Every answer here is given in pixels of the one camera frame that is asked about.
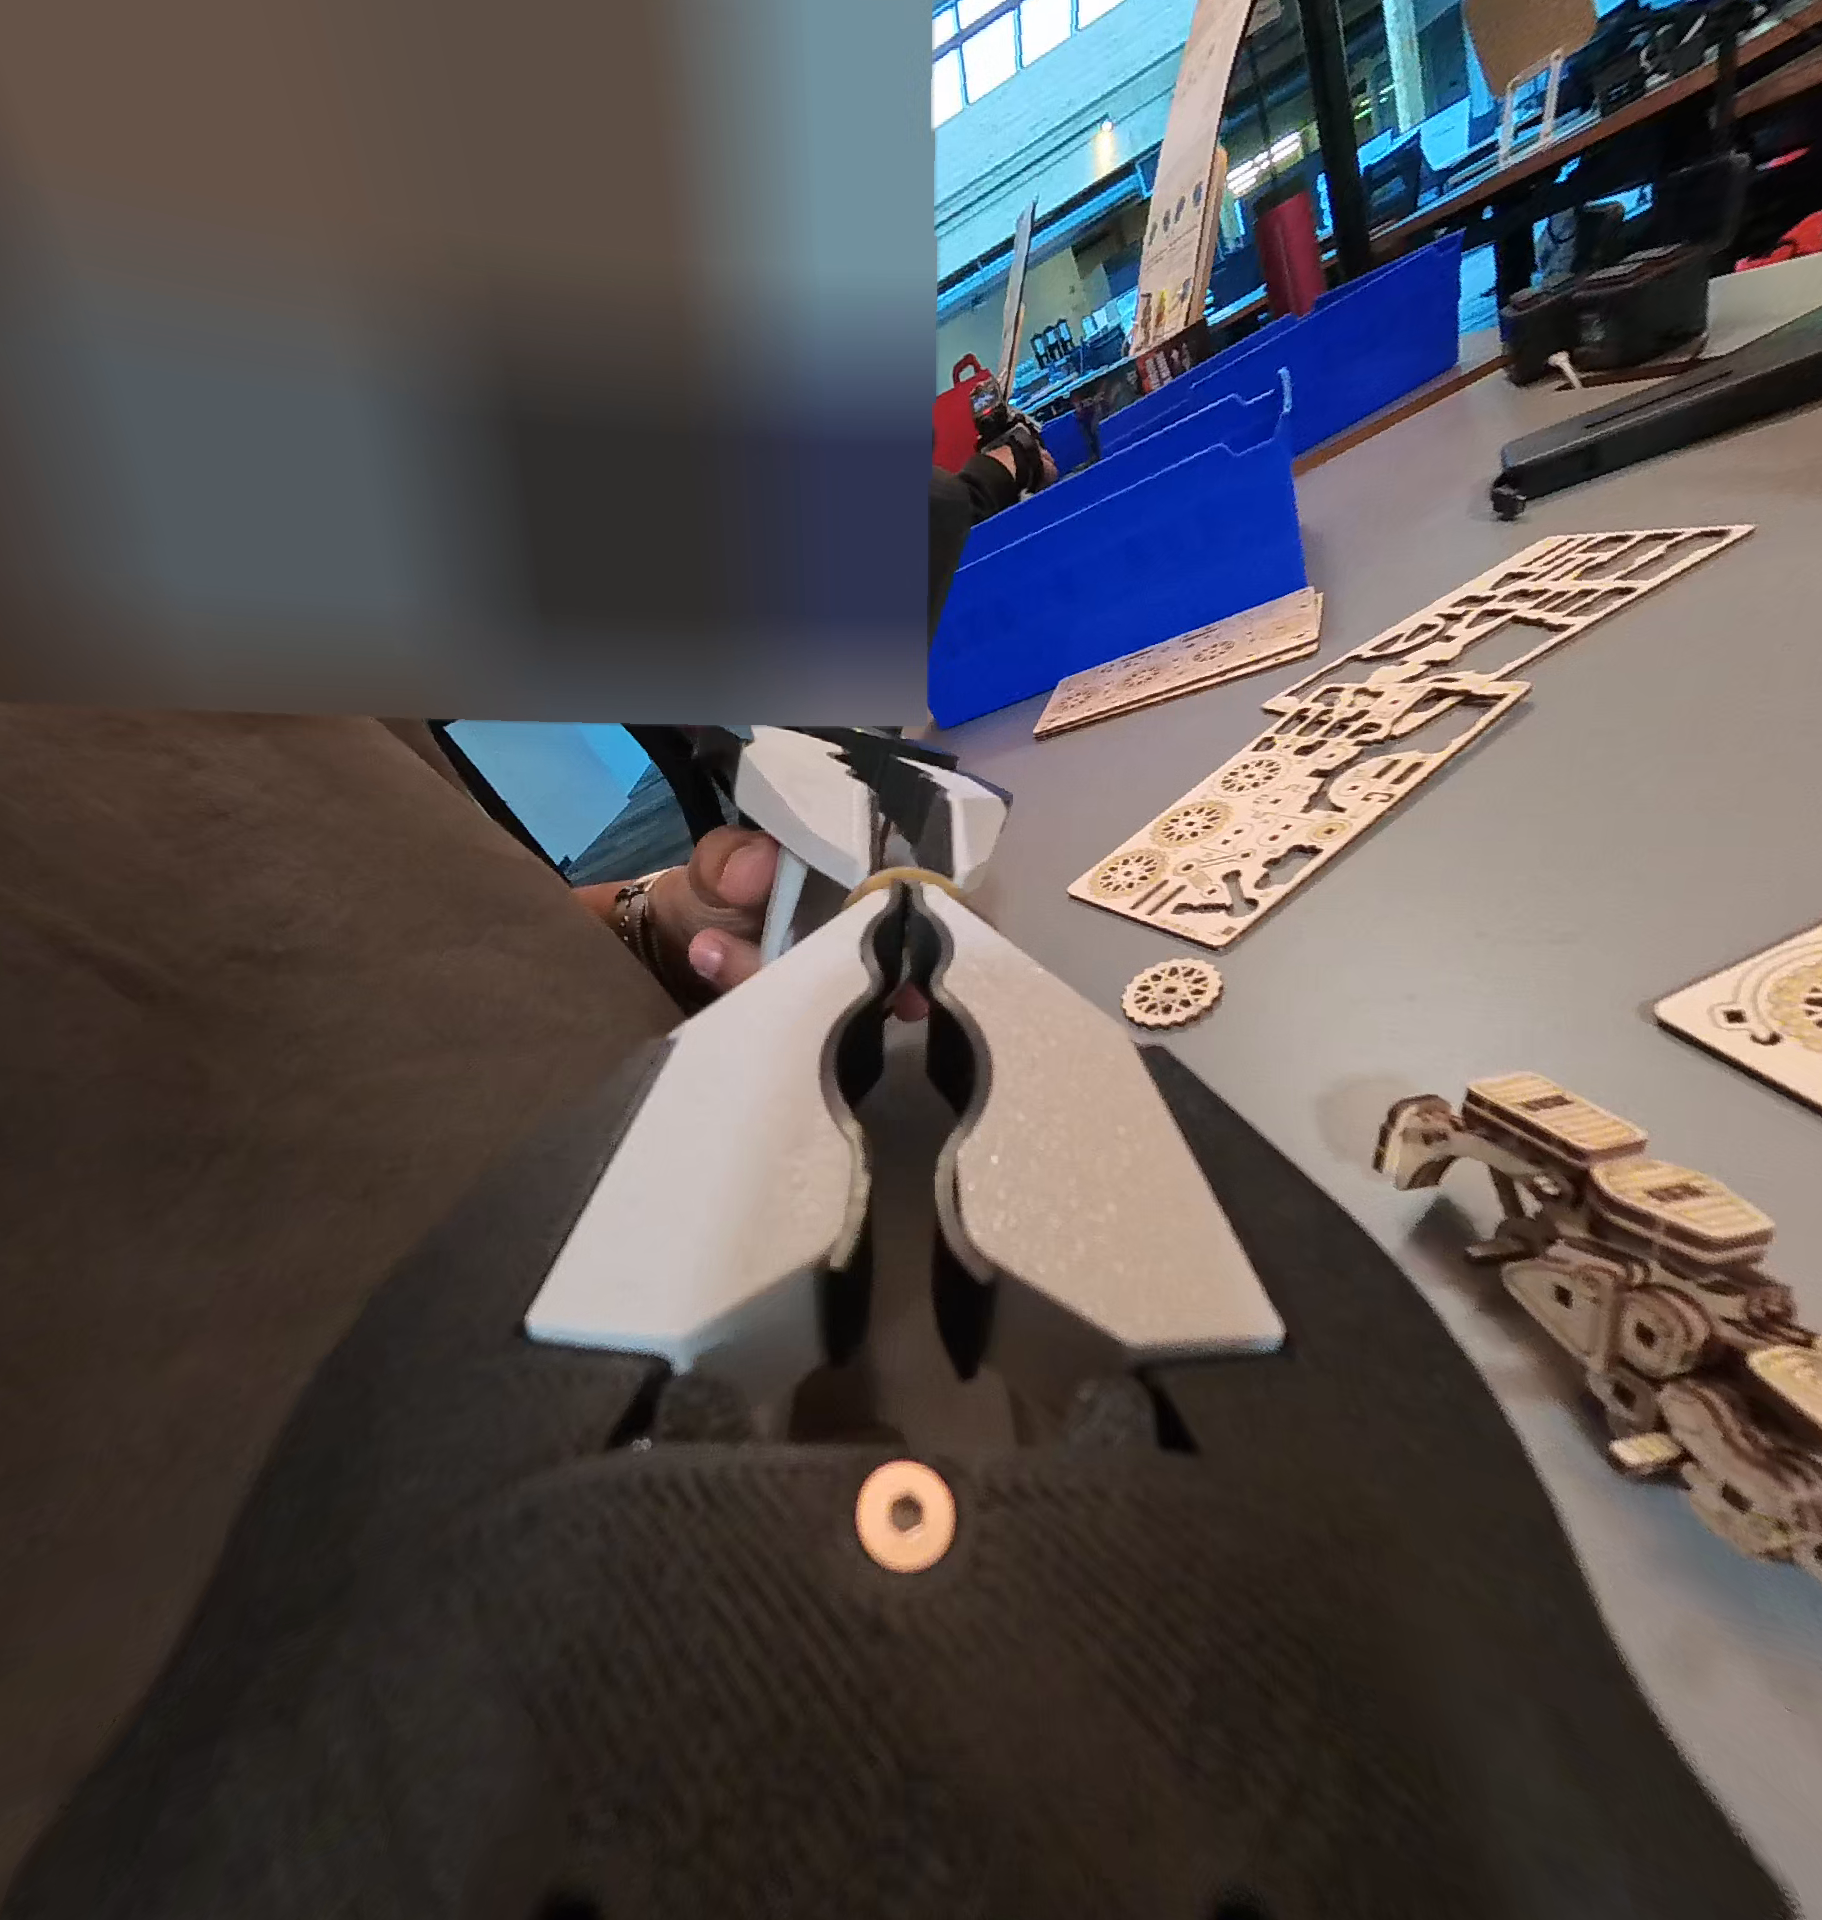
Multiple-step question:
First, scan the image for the wooden puzzle sheet with wheels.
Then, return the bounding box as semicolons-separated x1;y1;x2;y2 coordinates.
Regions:
1069;678;1532;949

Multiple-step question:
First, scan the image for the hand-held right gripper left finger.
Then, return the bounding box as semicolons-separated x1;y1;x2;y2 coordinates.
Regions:
525;886;914;1376

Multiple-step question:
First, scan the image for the person's left hand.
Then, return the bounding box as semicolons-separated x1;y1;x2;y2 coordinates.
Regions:
648;828;937;1026

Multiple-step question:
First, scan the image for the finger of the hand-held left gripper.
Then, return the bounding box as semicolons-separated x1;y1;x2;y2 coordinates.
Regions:
884;753;1013;904
733;725;887;966

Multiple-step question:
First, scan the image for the roll-up banner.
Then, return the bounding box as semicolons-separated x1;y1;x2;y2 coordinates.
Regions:
1129;0;1255;370

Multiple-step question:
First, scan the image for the flat black device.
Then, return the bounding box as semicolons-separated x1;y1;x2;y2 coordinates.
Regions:
1494;331;1822;523

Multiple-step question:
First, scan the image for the small wooden gear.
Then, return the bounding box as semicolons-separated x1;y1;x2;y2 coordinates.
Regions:
1122;957;1227;1033

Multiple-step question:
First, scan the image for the wooden puzzle sheet with gear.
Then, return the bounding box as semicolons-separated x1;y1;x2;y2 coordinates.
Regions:
1656;900;1822;1138

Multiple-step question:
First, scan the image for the wooden model car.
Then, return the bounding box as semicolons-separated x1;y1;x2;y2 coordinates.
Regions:
1372;1074;1822;1572

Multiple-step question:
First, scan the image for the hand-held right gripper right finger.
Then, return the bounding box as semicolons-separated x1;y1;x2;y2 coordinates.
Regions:
911;886;1287;1382

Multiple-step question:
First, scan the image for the black gadget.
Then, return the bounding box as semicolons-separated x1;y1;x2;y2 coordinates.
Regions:
1501;239;1710;389

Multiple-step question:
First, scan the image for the stack of wooden sheets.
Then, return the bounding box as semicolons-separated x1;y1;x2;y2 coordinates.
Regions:
1035;589;1324;739

